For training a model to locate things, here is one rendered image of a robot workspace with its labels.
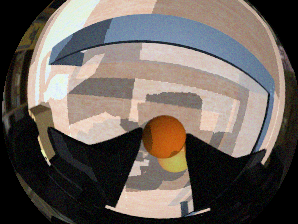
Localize clear low corner walls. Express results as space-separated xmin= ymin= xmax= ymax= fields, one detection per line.
xmin=53 ymin=43 xmax=269 ymax=159

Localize translucent yellow-green ball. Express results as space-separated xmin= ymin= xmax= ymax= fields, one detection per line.
xmin=157 ymin=145 xmax=188 ymax=173

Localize orange ball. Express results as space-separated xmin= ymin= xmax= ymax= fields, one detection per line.
xmin=142 ymin=115 xmax=186 ymax=159

